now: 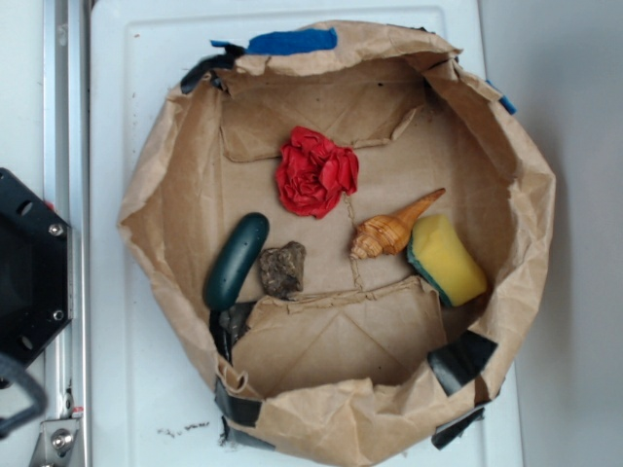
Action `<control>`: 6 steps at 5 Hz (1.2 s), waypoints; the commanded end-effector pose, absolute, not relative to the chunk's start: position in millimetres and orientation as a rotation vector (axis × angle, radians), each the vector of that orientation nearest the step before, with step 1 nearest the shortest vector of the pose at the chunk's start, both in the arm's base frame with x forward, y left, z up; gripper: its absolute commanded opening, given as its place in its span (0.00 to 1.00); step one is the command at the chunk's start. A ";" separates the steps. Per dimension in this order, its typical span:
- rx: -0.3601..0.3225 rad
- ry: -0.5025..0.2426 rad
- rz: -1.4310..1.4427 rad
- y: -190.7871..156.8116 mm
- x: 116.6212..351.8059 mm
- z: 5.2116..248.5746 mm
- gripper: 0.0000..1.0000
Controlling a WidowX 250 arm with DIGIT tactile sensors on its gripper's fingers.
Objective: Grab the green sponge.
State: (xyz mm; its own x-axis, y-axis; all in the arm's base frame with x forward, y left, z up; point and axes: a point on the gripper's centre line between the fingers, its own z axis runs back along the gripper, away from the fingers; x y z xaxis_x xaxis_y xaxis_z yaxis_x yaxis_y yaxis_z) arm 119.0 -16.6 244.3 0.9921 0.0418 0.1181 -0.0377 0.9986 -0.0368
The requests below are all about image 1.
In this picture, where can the yellow and green sponge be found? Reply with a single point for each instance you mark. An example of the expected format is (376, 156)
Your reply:
(437, 254)

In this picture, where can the brown paper bag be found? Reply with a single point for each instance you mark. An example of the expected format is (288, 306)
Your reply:
(365, 362)

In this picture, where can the grey brown rock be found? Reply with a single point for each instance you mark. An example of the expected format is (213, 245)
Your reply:
(282, 270)

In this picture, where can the red crumpled paper flower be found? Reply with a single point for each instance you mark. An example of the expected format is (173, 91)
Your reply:
(314, 173)

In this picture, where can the dark green cucumber toy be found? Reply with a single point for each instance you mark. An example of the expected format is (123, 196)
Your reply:
(235, 260)

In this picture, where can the brown spiral seashell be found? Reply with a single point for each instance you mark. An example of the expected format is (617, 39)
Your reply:
(389, 234)

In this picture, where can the blue tape strip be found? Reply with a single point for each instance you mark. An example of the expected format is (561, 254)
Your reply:
(293, 42)

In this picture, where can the blue tape piece right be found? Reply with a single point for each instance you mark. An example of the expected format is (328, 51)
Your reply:
(504, 101)

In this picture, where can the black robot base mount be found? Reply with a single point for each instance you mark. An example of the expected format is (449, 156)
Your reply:
(34, 272)

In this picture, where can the aluminium frame rail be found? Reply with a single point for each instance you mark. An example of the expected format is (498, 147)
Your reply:
(66, 185)

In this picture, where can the metal corner bracket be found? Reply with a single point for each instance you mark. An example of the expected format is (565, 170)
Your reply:
(58, 444)

